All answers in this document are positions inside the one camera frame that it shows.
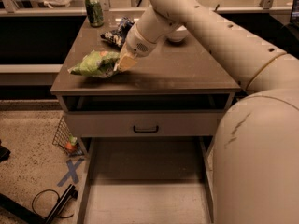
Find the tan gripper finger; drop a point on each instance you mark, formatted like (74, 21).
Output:
(125, 63)

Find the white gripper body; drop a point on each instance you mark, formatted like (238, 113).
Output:
(135, 45)

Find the green jalapeno chip bag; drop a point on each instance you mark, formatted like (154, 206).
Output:
(99, 64)

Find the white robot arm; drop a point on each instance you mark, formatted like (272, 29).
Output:
(256, 146)

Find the blue chip bag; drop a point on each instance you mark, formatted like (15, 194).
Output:
(118, 36)

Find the grey drawer cabinet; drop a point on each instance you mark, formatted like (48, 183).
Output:
(173, 78)

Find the open pulled-out drawer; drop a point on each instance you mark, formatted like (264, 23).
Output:
(145, 181)

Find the white ceramic bowl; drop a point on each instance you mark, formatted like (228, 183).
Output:
(179, 35)

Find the green soda can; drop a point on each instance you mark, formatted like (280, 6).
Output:
(94, 13)

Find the blue tape cross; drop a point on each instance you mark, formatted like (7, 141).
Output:
(71, 173)

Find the black tripod leg left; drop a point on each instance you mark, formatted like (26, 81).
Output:
(46, 206)

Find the closed drawer with black handle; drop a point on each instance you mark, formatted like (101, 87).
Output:
(142, 123)

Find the wire mesh basket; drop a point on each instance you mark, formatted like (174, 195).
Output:
(66, 141)

